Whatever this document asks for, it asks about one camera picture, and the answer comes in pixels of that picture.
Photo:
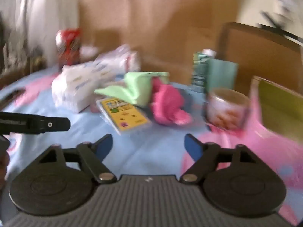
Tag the cartoon printed blue tablecloth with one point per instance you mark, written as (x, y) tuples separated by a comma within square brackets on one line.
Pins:
[(146, 149)]

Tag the light green cloth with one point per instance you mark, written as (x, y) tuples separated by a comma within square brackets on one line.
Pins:
[(135, 87)]

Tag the red snack box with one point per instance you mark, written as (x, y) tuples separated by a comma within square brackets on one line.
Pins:
[(68, 47)]

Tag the large white tissue pack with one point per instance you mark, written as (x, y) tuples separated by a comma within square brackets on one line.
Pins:
[(75, 87)]

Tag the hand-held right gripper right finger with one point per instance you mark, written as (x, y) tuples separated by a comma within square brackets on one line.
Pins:
[(190, 145)]

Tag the pink biscuit tin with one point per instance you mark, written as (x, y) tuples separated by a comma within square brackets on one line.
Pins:
[(279, 108)]

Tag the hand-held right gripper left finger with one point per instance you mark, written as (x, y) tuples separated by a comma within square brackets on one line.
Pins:
[(105, 144)]

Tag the green drink carton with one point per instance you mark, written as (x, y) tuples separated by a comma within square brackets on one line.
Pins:
[(198, 73)]

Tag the small tissue pack in bag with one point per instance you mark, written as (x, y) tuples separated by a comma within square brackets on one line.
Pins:
[(120, 56)]

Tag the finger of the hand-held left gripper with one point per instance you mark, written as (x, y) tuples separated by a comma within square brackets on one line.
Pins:
[(35, 124)]

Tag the frosted green cup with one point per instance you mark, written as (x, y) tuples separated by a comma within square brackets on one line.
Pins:
[(222, 75)]

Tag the pink cloth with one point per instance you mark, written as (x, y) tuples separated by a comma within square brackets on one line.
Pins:
[(168, 104)]

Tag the wood pattern board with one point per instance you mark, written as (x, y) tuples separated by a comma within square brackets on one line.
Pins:
[(153, 28)]

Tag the yellow card packet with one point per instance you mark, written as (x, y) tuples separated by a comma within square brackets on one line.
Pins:
[(124, 115)]

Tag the round food can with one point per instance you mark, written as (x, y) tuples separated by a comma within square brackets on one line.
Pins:
[(226, 111)]

